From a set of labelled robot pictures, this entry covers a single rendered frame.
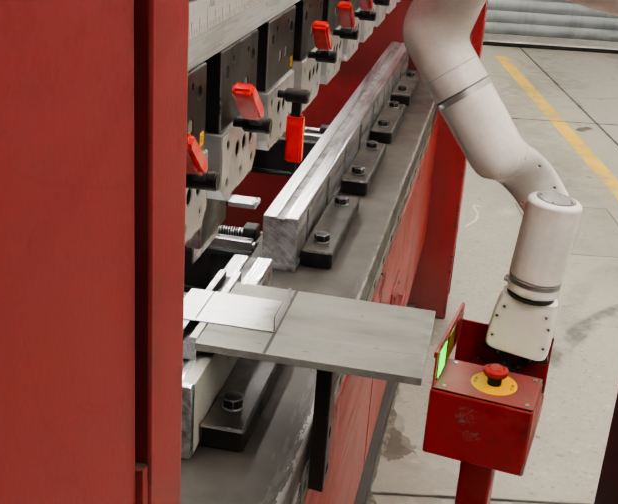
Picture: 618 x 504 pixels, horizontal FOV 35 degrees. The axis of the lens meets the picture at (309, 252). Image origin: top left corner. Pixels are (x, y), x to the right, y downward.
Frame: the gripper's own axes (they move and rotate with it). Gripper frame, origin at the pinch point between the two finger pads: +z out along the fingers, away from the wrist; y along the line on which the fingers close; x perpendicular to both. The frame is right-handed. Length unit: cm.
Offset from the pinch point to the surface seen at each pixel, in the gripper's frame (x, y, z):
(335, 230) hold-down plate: 9.3, -36.1, -12.6
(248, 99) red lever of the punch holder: -58, -29, -53
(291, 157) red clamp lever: -32, -32, -39
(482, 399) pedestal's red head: -15.0, -2.2, -2.8
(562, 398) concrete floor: 132, 11, 74
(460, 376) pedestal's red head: -9.9, -6.7, -2.6
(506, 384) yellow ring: -9.3, 0.4, -3.3
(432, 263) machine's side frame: 168, -43, 58
